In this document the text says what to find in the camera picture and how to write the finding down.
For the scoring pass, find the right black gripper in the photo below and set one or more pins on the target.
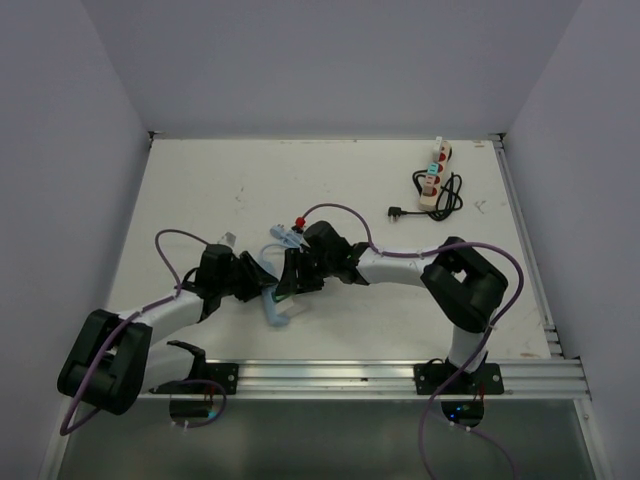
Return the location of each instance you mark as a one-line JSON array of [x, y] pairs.
[[293, 282]]

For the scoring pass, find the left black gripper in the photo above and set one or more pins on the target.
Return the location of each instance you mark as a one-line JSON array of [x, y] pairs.
[[256, 277]]

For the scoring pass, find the green plug adapter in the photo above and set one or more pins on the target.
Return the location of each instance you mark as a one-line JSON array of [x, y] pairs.
[[289, 300]]

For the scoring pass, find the white plug adapter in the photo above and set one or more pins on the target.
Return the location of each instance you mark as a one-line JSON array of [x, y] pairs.
[[437, 147], [291, 309]]

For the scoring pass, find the light blue power strip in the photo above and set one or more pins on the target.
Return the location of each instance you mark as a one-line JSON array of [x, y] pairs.
[[274, 318]]

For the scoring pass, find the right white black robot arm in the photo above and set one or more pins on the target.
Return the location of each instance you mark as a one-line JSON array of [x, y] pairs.
[[466, 286]]

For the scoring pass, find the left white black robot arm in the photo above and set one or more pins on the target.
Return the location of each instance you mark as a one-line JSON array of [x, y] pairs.
[[116, 356]]

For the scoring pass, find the cyan plug on strip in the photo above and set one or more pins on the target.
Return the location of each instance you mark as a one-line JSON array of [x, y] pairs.
[[433, 169]]

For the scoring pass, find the white plug adapter on strip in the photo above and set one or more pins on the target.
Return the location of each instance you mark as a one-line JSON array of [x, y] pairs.
[[437, 147]]

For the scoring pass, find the beige red power strip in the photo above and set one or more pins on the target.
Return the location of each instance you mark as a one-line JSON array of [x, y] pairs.
[[433, 181]]

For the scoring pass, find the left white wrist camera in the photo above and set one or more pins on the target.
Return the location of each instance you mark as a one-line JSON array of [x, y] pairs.
[[228, 239]]

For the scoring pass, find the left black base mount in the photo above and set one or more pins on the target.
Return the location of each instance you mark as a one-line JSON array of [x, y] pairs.
[[177, 367]]

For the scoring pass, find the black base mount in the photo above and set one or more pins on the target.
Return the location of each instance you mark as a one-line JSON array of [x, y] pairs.
[[429, 376], [177, 367]]

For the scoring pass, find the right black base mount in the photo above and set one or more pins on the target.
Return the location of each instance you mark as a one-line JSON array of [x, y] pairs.
[[429, 376]]

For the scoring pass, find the right aluminium side rail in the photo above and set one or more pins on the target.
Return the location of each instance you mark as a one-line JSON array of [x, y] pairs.
[[548, 323]]

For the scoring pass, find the aluminium mounting rail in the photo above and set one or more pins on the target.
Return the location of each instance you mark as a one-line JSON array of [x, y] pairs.
[[538, 379]]

